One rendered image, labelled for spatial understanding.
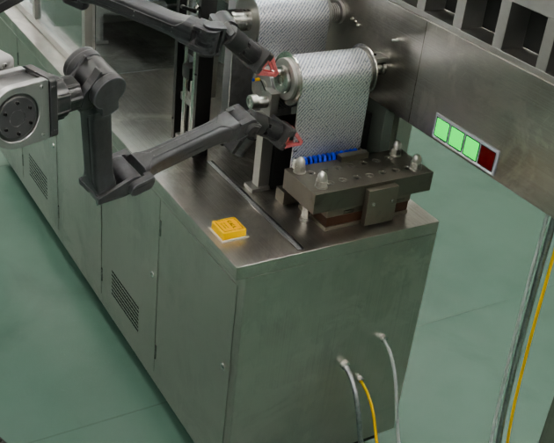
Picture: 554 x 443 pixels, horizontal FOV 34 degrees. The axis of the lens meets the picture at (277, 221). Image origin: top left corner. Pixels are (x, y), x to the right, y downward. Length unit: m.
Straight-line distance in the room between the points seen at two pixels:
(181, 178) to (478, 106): 0.88
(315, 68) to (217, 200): 0.46
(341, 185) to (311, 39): 0.50
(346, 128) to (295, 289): 0.50
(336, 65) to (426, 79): 0.25
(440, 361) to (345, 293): 1.10
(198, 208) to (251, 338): 0.39
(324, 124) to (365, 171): 0.18
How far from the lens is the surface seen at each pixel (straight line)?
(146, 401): 3.21
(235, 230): 2.37
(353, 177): 2.48
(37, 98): 1.70
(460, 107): 2.42
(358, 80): 2.55
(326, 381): 2.72
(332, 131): 2.57
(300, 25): 2.67
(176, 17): 2.33
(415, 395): 3.38
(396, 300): 2.68
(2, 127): 1.67
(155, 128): 2.96
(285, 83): 2.46
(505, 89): 2.30
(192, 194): 2.58
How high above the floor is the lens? 2.15
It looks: 30 degrees down
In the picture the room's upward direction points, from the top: 7 degrees clockwise
